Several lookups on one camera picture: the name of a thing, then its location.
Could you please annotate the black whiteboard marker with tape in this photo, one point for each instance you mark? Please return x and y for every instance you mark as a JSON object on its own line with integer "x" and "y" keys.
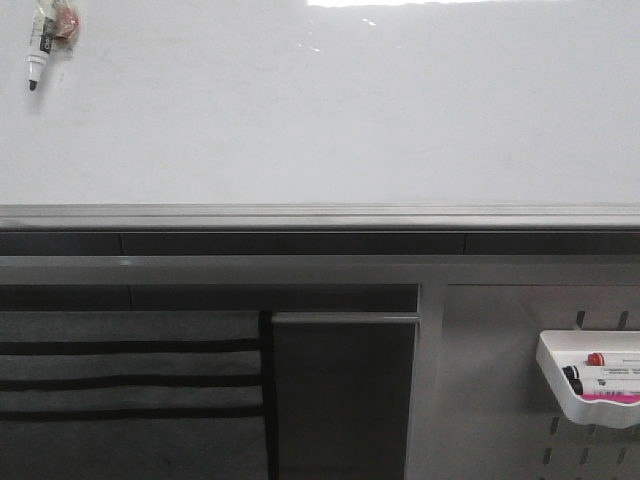
{"x": 55, "y": 25}

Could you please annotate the pink whiteboard eraser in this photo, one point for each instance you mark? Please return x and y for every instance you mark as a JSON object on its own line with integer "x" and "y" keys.
{"x": 612, "y": 397}

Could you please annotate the dark grey hanging panel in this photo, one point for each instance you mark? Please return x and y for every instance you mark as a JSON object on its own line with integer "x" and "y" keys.
{"x": 343, "y": 390}

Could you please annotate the grey pegboard panel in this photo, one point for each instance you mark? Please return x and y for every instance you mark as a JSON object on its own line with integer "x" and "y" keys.
{"x": 480, "y": 406}

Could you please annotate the grey black striped fabric organizer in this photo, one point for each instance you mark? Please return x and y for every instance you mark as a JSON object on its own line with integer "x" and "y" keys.
{"x": 138, "y": 395}

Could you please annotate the upper black capped marker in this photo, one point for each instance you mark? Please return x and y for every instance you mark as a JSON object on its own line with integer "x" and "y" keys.
{"x": 581, "y": 372}

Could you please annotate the black capped marker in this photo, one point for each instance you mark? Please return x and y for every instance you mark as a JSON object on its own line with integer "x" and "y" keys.
{"x": 581, "y": 372}
{"x": 592, "y": 386}

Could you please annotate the lower black capped marker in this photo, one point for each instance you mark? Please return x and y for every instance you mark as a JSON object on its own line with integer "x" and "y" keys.
{"x": 592, "y": 386}

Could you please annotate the red capped marker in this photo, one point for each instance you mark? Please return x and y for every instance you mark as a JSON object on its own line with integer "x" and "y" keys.
{"x": 614, "y": 359}

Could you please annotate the white plastic marker tray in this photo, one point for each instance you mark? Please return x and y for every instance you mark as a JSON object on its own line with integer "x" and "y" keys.
{"x": 558, "y": 348}

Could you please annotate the white whiteboard with grey frame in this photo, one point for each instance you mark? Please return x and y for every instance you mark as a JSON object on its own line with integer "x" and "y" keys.
{"x": 229, "y": 114}

